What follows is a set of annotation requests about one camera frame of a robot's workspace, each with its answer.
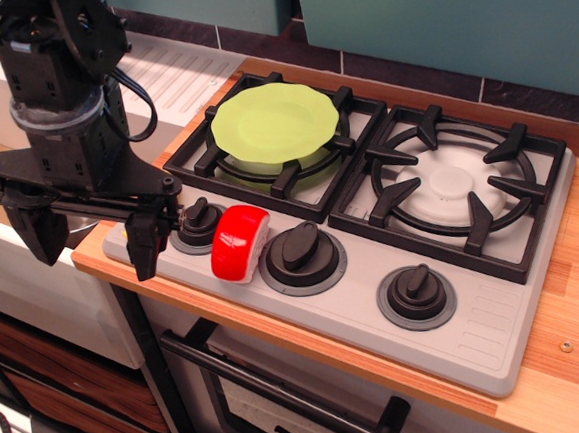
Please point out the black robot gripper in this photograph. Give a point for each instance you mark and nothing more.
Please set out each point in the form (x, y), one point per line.
(80, 161)

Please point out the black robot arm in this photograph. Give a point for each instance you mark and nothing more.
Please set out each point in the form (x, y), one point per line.
(61, 62)

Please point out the black left stove knob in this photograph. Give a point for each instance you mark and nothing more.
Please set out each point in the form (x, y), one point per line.
(199, 223)

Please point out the black stove knob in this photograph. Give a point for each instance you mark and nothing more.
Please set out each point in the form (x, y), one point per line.
(303, 261)
(199, 223)
(416, 298)

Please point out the white toy sink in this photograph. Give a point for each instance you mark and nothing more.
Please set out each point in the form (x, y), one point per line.
(181, 78)

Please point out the wooden drawer unit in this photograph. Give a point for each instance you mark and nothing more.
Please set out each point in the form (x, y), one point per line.
(72, 386)

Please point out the light green plastic plate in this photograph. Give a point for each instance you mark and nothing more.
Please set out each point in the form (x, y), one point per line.
(274, 123)

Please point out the black middle stove knob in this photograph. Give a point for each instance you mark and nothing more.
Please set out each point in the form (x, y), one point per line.
(303, 261)

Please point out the black left burner grate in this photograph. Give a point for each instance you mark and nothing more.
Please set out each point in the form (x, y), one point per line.
(305, 188)

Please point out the black burner grate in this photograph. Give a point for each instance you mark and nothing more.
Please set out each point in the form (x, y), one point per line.
(535, 174)
(305, 188)

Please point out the teal left cabinet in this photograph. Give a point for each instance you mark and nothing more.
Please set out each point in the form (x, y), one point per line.
(269, 17)

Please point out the teal cabinet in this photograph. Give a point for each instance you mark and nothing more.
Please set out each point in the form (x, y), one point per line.
(528, 42)
(269, 17)

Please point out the black right stove knob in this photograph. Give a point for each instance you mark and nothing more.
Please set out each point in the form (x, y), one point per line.
(416, 298)

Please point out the grey toy stove top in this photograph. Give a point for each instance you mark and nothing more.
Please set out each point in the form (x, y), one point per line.
(481, 346)

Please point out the white right burner cap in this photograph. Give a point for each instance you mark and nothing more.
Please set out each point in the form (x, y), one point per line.
(446, 179)

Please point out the black right burner grate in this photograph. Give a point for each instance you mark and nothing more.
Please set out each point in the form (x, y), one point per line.
(535, 174)

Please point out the teal right cabinet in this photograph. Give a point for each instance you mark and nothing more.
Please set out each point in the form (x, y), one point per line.
(528, 42)

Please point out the black oven door handle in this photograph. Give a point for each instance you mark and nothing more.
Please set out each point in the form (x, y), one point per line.
(266, 388)

